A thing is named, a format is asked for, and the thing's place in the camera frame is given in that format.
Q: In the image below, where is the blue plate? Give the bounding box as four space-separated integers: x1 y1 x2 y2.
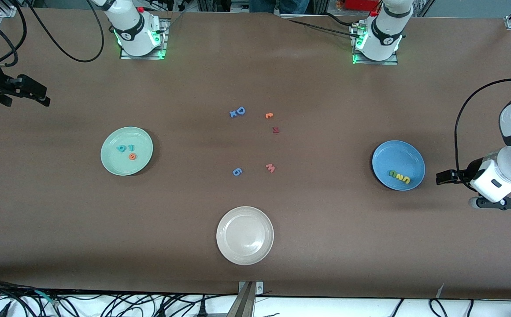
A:
372 140 426 192

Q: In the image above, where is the light green plate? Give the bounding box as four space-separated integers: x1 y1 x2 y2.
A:
100 126 154 177

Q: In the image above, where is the brown table cover sheet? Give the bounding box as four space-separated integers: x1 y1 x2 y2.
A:
0 7 511 301

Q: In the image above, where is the red box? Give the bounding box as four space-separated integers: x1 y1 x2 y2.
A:
345 0 380 12

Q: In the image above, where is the beige plate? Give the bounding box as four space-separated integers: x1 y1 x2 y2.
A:
216 206 275 266

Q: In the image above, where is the person in blue jeans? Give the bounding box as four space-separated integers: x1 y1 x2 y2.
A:
249 0 312 15

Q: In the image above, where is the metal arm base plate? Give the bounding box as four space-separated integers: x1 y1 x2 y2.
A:
120 18 168 60
351 22 399 66

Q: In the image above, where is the teal cable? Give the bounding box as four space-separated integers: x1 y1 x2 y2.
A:
34 290 59 306

